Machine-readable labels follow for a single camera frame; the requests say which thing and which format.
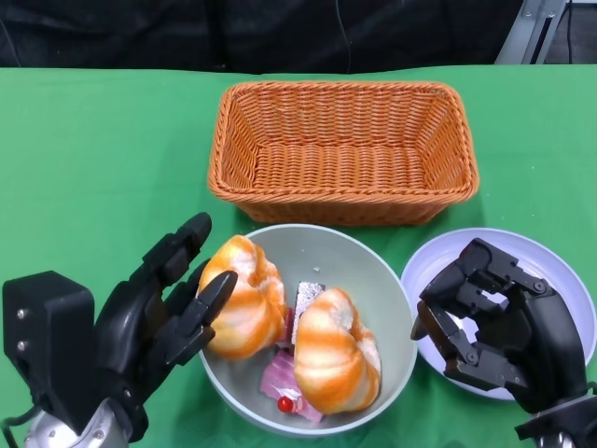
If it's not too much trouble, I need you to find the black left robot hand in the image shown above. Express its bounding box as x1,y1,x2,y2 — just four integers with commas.
94,212,239,421

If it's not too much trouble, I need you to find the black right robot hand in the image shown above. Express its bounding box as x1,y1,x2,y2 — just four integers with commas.
410,237,590,415

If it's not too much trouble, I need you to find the orange striped bread bun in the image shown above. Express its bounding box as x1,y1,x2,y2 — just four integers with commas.
198,234,288,360
292,287,384,415

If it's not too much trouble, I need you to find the grey-green bowl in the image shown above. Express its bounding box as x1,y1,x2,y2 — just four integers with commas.
198,223,419,429

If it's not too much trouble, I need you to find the lavender plate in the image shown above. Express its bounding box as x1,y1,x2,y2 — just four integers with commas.
400,227,587,402

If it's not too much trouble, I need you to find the pink cake slice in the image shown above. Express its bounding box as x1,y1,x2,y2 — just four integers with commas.
259,349,326,424

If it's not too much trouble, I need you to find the chocolate cake slice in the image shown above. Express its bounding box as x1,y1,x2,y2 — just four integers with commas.
284,279,327,346

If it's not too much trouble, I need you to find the orange wicker basket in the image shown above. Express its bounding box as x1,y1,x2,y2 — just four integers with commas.
207,79,480,229

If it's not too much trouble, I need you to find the green tablecloth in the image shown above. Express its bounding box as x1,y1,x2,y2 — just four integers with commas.
0,63,597,448

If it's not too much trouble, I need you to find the black backdrop cloth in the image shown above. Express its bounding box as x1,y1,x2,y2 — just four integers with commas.
0,0,523,76

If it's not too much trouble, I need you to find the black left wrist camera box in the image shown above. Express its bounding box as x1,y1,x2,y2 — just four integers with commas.
2,270,97,435

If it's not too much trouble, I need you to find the aluminium frame post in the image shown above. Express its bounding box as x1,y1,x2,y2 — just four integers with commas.
493,0,568,65

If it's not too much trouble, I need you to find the thin black hanging cable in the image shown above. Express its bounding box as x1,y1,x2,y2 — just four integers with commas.
333,0,352,74

